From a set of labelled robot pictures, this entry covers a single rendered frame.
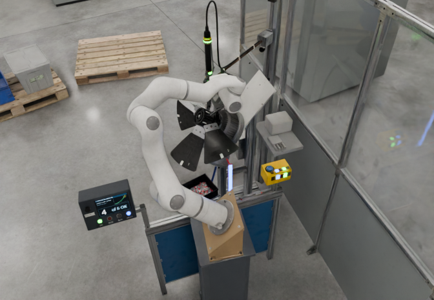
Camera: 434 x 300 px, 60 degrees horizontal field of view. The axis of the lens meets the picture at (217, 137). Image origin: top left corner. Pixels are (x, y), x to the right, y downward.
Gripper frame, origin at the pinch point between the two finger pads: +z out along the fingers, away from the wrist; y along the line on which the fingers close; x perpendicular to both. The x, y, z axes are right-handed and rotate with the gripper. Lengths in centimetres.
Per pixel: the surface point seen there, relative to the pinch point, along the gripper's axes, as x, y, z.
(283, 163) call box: -58, 34, -25
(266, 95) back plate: -34, 39, 14
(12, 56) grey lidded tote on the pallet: -122, -163, 297
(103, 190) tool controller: -41, -70, -25
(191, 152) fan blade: -65, -15, 9
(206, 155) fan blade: -51, -9, -9
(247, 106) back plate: -46, 29, 20
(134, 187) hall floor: -166, -57, 82
